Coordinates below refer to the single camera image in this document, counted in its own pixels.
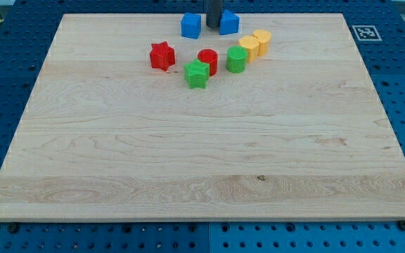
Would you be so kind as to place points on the yellow hexagon block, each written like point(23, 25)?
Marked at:
point(251, 45)

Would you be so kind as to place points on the yellow heart block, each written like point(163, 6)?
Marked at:
point(264, 38)

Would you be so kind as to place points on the green star block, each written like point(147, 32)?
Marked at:
point(196, 73)

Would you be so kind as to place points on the red cylinder block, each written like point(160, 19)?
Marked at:
point(210, 57)

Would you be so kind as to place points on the green cylinder block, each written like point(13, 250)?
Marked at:
point(236, 58)

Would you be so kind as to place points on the red star block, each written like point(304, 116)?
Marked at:
point(162, 56)

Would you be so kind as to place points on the wooden board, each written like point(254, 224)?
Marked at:
point(300, 135)

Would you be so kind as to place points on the blue cube block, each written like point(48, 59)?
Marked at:
point(191, 25)

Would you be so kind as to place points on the blue triangular block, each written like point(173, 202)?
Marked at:
point(229, 23)

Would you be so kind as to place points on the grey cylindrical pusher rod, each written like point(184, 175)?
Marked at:
point(213, 11)

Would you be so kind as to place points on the white fiducial marker tag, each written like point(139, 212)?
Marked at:
point(366, 33)

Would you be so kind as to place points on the black bolt left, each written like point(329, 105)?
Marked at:
point(13, 228)

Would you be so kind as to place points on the black bolt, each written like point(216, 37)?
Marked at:
point(13, 228)
point(401, 225)

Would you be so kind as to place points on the black bolt right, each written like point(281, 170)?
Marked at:
point(401, 225)

